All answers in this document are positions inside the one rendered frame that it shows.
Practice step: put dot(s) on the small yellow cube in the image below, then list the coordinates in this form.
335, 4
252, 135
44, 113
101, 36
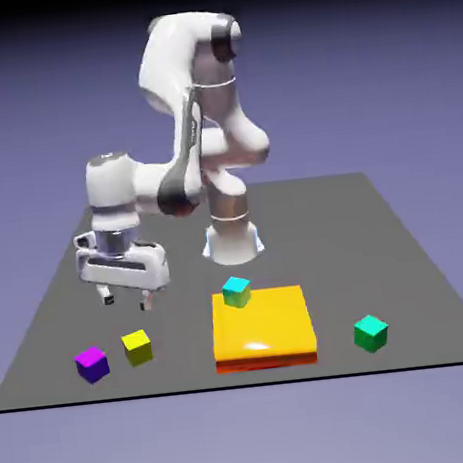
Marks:
137, 347

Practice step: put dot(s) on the large orange box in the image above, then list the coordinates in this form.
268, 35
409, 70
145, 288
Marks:
261, 327

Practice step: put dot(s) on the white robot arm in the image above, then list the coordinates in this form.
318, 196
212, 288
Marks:
167, 81

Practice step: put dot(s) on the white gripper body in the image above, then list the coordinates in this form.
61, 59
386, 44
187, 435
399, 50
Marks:
127, 268

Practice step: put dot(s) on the small purple cube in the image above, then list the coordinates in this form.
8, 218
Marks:
92, 364

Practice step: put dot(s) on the small cyan cube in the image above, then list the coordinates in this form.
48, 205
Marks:
236, 291

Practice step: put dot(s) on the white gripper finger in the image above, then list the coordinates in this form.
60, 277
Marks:
146, 300
106, 295

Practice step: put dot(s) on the small green cube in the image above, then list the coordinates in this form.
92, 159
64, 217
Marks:
371, 333

